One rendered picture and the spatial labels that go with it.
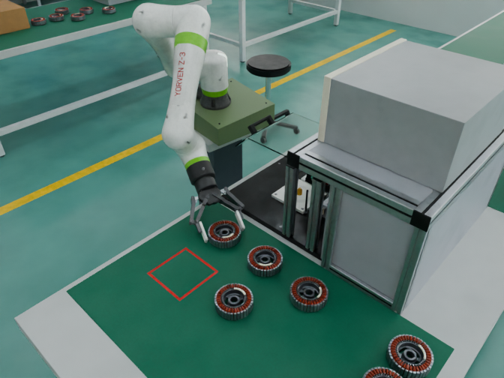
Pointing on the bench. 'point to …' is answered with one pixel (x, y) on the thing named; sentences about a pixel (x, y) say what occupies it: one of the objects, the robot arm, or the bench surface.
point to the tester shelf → (386, 181)
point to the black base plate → (271, 174)
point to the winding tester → (414, 110)
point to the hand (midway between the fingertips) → (223, 232)
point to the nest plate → (297, 196)
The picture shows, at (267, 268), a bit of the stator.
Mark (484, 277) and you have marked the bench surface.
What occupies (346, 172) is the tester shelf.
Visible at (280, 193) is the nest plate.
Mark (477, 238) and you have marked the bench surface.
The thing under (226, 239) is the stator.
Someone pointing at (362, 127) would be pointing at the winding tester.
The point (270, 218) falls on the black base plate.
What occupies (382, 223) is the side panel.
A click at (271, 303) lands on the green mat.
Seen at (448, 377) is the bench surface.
